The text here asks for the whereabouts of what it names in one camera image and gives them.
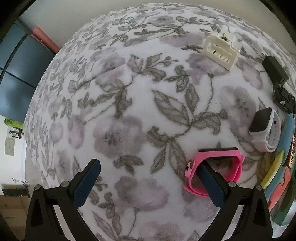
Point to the white hair claw clip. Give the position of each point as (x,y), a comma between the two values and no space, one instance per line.
(219,53)

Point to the white smartwatch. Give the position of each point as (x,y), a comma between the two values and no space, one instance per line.
(260,120)

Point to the green package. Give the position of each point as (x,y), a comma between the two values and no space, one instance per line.
(11,122)

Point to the dark blue cabinet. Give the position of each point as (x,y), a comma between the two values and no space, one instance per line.
(20,76)

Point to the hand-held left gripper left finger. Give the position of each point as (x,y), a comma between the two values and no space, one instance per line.
(86,183)

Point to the toy knife with yellow blade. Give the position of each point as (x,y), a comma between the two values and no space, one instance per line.
(285,139)

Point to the pink rolled mat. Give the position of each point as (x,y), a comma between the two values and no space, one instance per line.
(45,38)

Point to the pink smartwatch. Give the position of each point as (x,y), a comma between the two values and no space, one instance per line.
(235,171)

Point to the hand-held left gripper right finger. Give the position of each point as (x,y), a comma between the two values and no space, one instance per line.
(211,183)

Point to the black toy car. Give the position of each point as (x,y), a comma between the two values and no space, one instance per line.
(283,96)

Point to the black gold patterned lighter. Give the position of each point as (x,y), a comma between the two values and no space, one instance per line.
(293,150)

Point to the black power adapter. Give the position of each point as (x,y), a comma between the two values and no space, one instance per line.
(275,68)

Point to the grey floral blanket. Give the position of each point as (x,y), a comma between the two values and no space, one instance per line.
(138,104)

